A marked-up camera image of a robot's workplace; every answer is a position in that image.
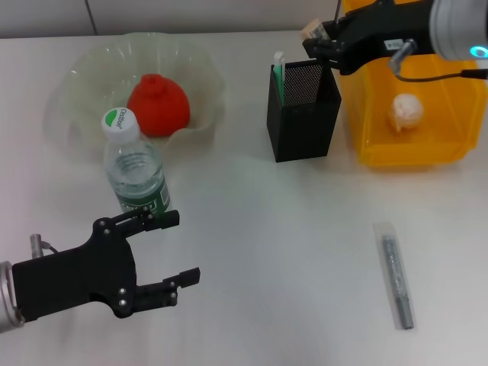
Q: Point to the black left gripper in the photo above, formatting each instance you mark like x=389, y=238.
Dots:
x=76, y=278

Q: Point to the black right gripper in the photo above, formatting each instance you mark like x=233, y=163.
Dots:
x=381, y=30

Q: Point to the beige eraser with barcode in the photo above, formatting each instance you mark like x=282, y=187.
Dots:
x=314, y=29

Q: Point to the clear green-label water bottle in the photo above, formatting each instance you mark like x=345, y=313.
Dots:
x=135, y=179

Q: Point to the white paper ball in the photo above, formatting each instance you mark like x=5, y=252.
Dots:
x=406, y=112

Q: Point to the orange fruit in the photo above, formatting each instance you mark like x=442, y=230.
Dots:
x=158, y=106

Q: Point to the grey pen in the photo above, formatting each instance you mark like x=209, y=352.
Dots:
x=398, y=278

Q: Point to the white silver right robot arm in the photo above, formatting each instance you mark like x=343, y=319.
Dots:
x=457, y=26

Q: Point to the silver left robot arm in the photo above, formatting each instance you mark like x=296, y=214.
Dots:
x=7, y=297

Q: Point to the black mesh pen holder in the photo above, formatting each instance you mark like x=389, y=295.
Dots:
x=301, y=129

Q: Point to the green glass fruit plate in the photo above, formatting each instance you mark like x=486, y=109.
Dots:
x=95, y=68

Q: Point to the yellow plastic bin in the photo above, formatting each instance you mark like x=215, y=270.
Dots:
x=438, y=148

